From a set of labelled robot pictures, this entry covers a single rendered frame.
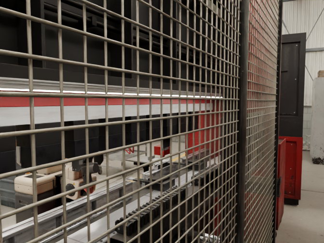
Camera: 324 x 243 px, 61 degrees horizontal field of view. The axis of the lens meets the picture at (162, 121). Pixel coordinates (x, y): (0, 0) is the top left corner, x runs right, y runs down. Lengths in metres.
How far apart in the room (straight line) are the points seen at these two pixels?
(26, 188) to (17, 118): 1.44
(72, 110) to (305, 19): 8.35
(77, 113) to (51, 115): 0.13
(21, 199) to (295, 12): 8.28
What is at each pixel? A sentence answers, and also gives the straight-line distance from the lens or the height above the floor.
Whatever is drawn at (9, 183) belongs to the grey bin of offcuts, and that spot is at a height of 0.34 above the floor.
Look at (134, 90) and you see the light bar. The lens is 1.17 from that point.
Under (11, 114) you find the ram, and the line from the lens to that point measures 1.04.
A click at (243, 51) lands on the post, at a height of 1.53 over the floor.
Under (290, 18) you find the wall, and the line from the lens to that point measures 9.11.
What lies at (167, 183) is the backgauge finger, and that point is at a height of 1.02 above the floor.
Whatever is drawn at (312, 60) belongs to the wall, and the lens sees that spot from 8.89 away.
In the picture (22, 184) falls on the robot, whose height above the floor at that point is 0.77.
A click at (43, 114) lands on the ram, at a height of 1.37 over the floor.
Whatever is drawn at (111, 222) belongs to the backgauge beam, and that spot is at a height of 0.98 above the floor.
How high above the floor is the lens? 1.42
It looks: 4 degrees down
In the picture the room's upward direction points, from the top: straight up
